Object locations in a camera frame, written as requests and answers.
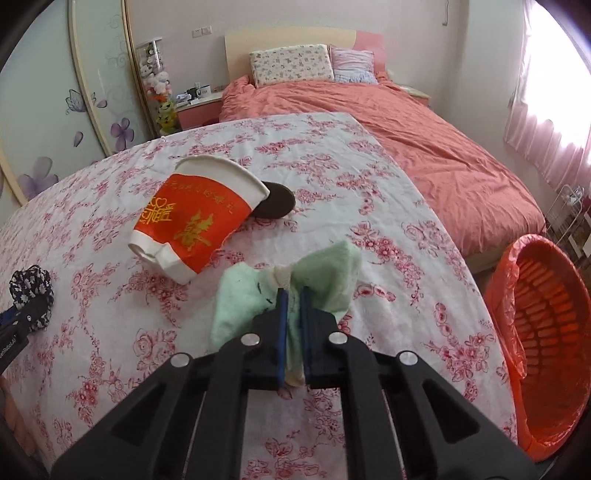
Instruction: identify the wardrobe with purple flowers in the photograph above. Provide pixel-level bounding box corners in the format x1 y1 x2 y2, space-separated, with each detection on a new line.
0 0 160 209

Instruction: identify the plush toy display case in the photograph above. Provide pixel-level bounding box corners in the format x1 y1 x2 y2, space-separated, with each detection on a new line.
136 41 179 137

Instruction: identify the pink striped pillow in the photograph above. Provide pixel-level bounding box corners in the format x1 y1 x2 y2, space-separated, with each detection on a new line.
329 46 379 85

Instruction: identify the brown round lid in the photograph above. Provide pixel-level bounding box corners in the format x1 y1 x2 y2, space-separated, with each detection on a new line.
252 182 296 220

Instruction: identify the bed with pink cover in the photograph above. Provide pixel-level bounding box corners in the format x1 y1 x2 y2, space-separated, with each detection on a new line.
218 76 546 274

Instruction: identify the red paper cup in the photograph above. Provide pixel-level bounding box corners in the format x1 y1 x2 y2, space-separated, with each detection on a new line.
128 155 270 285

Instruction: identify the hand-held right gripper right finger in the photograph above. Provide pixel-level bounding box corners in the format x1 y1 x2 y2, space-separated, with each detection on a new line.
299 286 539 480

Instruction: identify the cream nightstand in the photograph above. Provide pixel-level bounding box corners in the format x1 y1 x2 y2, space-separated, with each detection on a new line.
388 69 433 108

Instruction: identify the white wire rack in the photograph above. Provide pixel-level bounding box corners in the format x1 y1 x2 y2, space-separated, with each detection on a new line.
549 184 591 260

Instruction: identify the floral print pillow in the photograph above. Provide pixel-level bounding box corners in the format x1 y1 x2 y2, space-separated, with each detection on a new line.
249 44 336 89

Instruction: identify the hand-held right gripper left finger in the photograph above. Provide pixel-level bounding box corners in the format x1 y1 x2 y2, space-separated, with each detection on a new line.
51 288 291 480

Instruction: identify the pink curtain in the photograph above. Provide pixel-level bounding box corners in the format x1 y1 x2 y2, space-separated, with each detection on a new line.
502 0 591 182

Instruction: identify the orange laundry basket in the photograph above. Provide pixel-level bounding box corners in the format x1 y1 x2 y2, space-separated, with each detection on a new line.
484 233 591 463

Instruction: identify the black floral cloth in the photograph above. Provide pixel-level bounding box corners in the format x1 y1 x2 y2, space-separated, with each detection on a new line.
9 266 55 331

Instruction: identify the light green cloth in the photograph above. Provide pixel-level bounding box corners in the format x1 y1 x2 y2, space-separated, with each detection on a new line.
210 240 363 387

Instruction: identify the pink nightstand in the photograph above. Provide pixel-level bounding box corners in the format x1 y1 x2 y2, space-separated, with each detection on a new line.
175 90 226 133

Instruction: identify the cream and pink headboard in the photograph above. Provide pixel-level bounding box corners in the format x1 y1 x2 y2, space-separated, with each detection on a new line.
224 28 388 88

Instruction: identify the orange plastic basket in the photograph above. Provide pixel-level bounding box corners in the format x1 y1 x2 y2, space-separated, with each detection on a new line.
501 235 591 455

